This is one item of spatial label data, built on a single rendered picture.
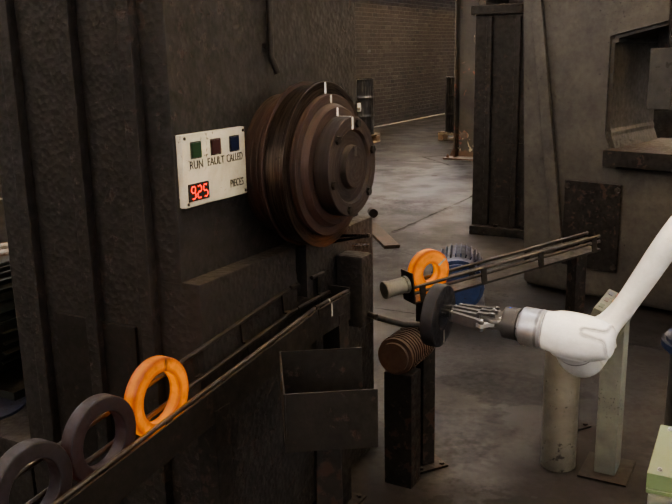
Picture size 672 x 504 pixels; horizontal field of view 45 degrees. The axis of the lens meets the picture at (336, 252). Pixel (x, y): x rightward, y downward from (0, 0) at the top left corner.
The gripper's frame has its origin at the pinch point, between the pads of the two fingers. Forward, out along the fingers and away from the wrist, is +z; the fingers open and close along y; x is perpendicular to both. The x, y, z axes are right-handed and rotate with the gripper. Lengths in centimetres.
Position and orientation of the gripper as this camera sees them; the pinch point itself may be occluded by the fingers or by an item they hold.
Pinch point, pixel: (438, 308)
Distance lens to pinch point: 201.0
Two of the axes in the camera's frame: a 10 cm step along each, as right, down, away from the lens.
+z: -8.7, -1.5, 4.6
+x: 0.3, -9.6, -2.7
